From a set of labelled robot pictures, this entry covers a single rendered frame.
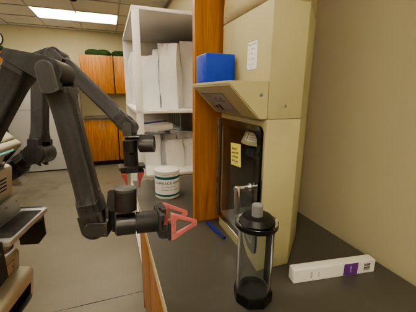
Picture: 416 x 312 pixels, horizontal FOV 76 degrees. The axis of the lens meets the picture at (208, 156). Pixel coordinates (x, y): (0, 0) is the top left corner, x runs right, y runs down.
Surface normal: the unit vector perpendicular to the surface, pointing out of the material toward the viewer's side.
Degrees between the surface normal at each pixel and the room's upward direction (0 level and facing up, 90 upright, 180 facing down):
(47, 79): 86
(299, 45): 90
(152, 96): 93
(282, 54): 90
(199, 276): 0
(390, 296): 0
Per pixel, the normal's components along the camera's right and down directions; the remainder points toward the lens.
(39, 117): 0.07, 0.07
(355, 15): -0.94, 0.07
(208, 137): 0.34, 0.22
